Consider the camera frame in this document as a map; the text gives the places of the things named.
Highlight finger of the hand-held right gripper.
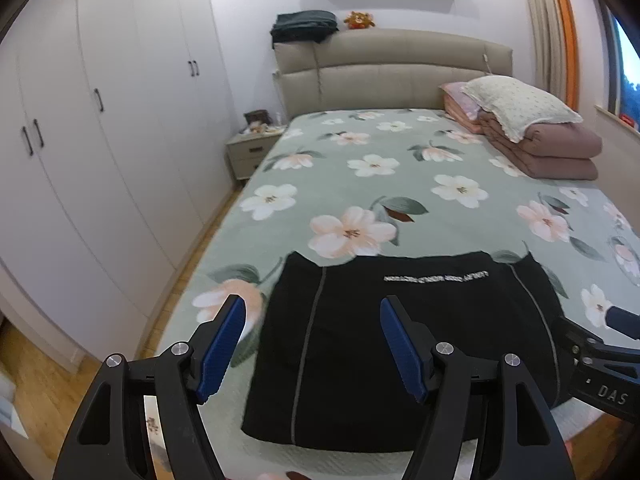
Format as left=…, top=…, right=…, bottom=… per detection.
left=606, top=305, right=640, bottom=339
left=554, top=314, right=640, bottom=378

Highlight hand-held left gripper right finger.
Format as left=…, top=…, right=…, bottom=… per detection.
left=380, top=296, right=576, bottom=480

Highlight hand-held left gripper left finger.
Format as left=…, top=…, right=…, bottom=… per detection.
left=52, top=294, right=248, bottom=480

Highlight black hooded jacket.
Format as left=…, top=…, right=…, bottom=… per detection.
left=241, top=250, right=576, bottom=448

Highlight dark folded clothes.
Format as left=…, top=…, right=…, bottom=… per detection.
left=270, top=10, right=341, bottom=50

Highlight bed with floral green bedspread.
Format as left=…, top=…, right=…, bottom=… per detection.
left=145, top=107, right=640, bottom=461

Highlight folded brown quilt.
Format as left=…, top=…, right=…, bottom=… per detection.
left=477, top=115, right=603, bottom=182

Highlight beige nightstand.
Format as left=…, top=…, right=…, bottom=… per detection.
left=226, top=125, right=288, bottom=188

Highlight windowsill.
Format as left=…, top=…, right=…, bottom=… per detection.
left=594, top=104, right=640, bottom=138

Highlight white box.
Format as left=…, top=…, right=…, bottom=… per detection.
left=0, top=360, right=32, bottom=441

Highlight white floral pillow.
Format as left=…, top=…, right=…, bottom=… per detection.
left=460, top=76, right=583, bottom=143

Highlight white wardrobe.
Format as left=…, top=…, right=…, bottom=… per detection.
left=0, top=0, right=238, bottom=361

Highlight pink pillow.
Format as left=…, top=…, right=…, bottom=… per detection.
left=440, top=81, right=488, bottom=135

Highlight window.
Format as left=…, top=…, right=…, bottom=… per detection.
left=600, top=0, right=640, bottom=121

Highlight beige upholstered headboard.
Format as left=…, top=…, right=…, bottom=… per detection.
left=274, top=28, right=514, bottom=121

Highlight orange curtain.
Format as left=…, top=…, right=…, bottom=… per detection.
left=545, top=0, right=582, bottom=111

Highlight beige curtain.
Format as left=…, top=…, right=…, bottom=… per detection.
left=517, top=0, right=563, bottom=106

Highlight brown teddy bear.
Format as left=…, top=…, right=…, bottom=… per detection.
left=344, top=10, right=377, bottom=31

